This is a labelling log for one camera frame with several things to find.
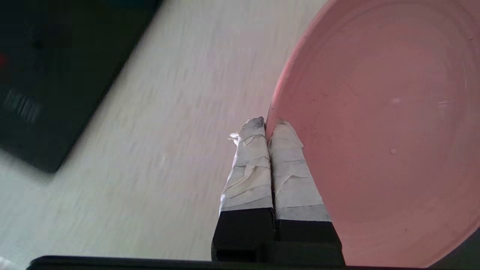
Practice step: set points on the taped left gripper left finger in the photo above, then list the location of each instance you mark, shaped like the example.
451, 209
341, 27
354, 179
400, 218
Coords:
247, 180

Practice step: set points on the pink round plate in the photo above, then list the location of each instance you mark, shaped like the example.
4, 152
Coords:
382, 131

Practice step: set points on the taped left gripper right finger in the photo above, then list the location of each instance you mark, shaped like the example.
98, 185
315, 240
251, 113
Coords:
296, 187

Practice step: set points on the black induction cooktop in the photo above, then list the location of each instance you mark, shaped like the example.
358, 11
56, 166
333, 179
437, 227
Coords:
56, 75

